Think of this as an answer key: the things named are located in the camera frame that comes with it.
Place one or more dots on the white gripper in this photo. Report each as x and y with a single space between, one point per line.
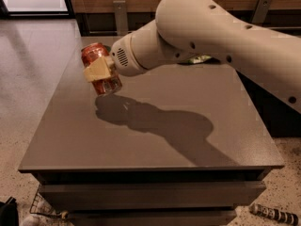
121 57

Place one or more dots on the red coke can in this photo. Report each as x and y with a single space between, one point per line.
99 69

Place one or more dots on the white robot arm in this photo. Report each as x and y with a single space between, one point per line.
188 28

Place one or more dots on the green chip bag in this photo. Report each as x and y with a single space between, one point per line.
198 59

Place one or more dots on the dark framed window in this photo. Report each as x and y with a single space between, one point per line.
36 8

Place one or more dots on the grey drawer cabinet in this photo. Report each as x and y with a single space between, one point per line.
174 125

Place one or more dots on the upper grey drawer front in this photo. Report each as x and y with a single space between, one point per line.
151 196

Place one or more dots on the grey drawer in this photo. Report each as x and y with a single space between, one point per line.
151 196
163 218

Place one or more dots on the lower grey drawer front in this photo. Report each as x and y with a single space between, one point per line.
163 218

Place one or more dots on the black white patterned cylinder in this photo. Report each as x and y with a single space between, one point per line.
274 214

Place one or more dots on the horizontal metal rail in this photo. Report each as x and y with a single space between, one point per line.
295 31

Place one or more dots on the left metal wall bracket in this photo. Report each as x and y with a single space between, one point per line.
121 17

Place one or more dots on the metal wall bracket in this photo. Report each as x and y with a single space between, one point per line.
260 11
121 17

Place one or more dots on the wire basket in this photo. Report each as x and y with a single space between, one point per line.
41 207

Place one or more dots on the right metal wall bracket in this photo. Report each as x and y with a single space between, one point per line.
260 11

